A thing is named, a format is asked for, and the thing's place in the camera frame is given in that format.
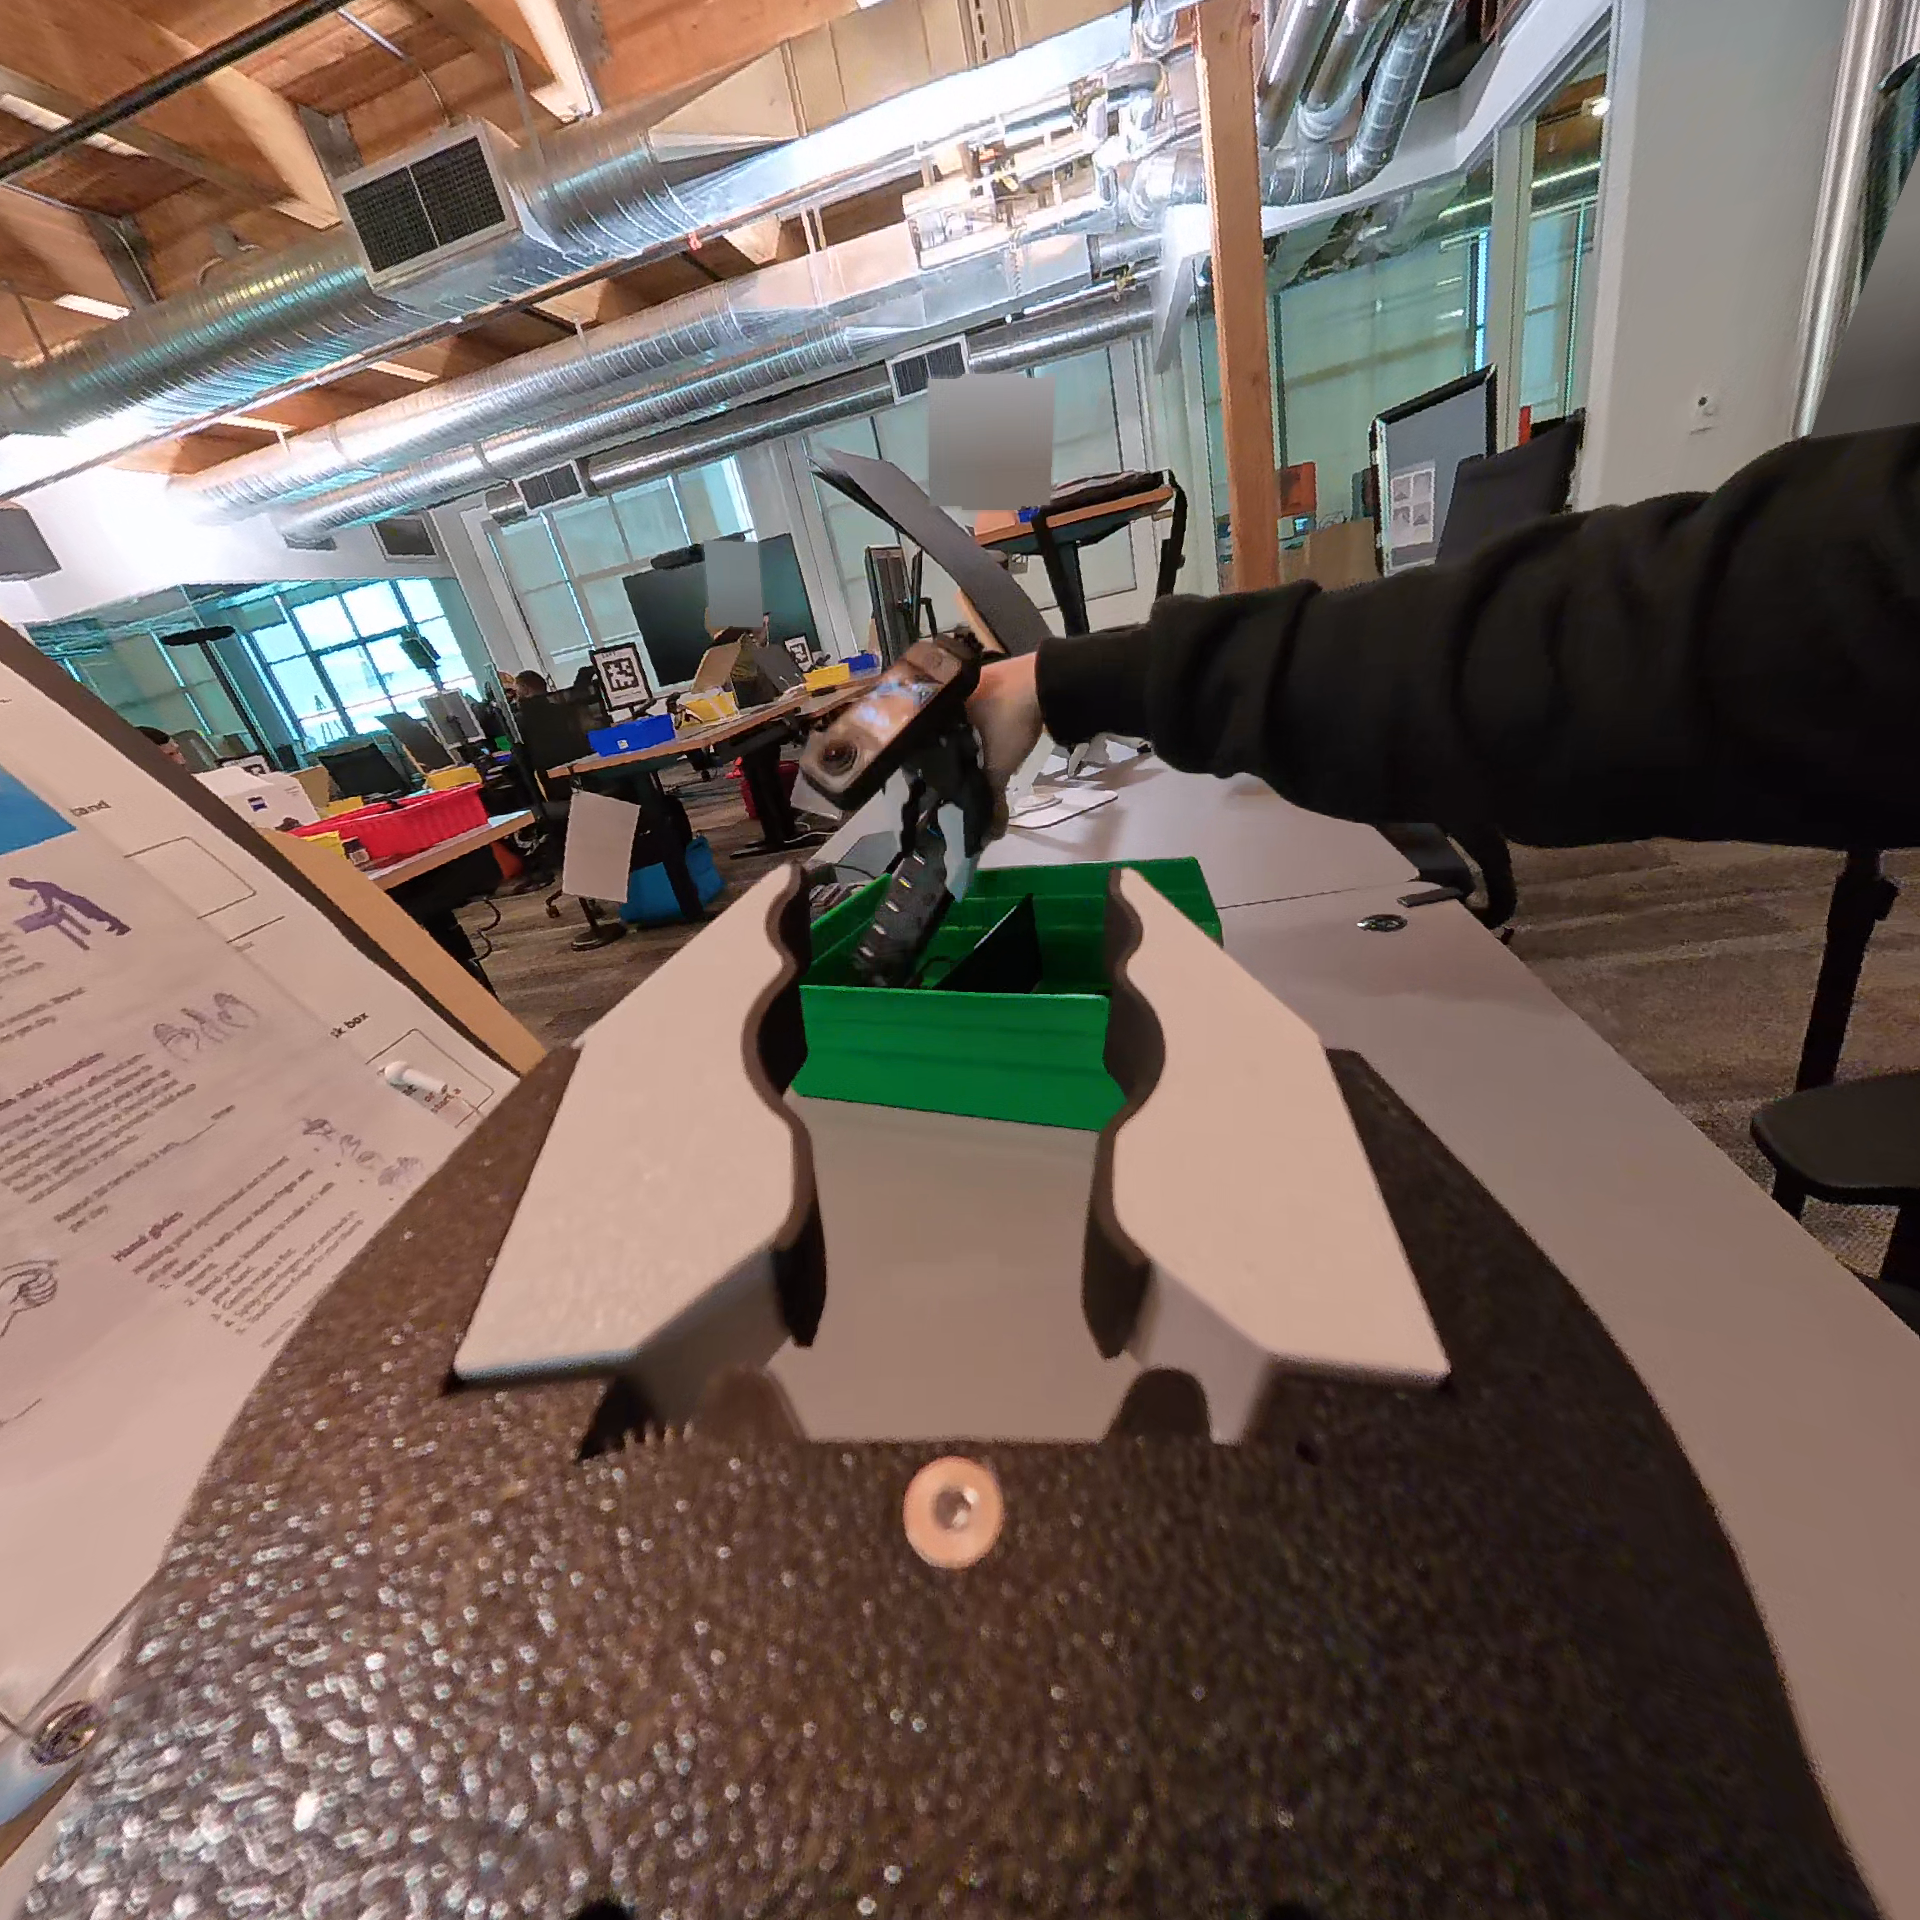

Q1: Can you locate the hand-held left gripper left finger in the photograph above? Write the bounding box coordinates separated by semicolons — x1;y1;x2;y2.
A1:
451;861;827;1432

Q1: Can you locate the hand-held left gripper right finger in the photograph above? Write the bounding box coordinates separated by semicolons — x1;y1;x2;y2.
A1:
1078;864;1453;1445

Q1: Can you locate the black seven-port usb hub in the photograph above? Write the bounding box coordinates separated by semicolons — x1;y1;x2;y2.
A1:
852;829;986;993

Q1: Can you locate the green plastic bin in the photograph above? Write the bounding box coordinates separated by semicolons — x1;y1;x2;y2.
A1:
790;858;1224;1131

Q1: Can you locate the person's right forearm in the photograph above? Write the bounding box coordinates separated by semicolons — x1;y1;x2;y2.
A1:
1031;422;1920;853

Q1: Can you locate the person's right hand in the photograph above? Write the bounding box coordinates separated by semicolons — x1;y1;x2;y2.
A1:
966;652;1048;801

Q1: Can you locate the blue bag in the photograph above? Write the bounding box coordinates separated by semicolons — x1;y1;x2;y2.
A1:
619;836;732;928

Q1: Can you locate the black bin divider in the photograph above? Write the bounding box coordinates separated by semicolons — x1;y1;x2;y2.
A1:
912;897;1115;997

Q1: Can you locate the wooden desk with black legs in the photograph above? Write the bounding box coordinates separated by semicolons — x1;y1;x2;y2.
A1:
972;470;1190;640

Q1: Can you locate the grey card on stand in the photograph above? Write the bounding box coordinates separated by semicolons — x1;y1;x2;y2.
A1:
559;787;650;906

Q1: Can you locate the red plastic bin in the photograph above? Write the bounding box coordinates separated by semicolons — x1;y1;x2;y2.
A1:
287;784;491;867

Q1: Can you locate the tan board with instruction sheets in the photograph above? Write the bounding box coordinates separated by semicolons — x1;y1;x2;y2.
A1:
0;620;549;1778

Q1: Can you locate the framed display board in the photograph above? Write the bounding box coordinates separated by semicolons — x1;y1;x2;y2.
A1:
1366;363;1501;576

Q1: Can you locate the ceiling vent unit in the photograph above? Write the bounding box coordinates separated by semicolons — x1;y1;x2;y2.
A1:
333;120;531;291

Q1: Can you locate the silver ventilation duct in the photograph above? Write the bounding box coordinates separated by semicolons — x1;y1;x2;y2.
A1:
187;277;1163;529
0;90;962;444

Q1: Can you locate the wooden post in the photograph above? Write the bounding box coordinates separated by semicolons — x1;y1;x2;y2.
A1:
1190;0;1286;595

